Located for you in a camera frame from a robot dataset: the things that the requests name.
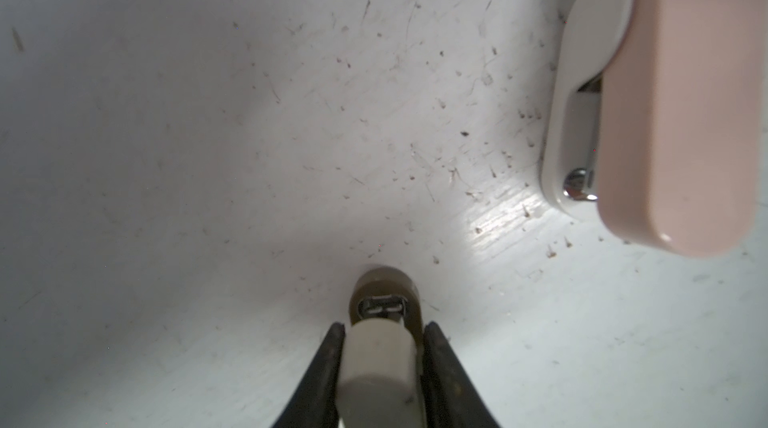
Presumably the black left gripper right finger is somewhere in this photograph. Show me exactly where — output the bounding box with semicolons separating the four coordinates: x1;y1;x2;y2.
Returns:
421;322;500;428

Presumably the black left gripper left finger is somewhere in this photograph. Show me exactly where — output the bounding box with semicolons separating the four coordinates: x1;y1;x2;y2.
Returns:
272;322;346;428

